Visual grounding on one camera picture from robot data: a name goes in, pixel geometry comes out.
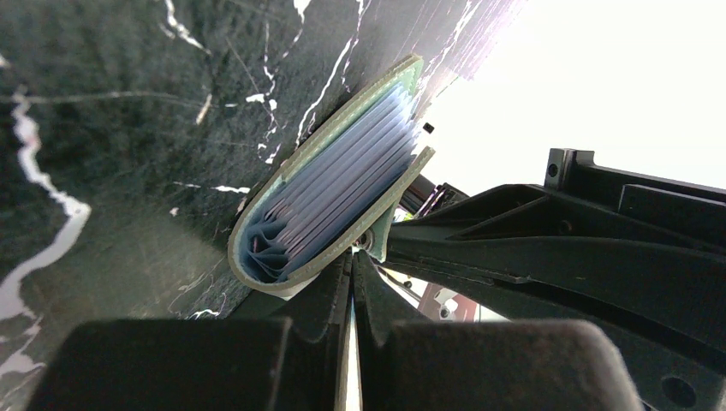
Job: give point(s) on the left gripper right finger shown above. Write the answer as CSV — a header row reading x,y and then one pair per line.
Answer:
x,y
410,362

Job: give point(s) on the mint green card holder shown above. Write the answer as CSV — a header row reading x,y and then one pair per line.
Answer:
x,y
338,191

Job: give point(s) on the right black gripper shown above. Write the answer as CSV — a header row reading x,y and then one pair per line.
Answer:
x,y
641,252

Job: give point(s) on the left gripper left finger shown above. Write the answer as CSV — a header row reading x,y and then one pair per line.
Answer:
x,y
287,360

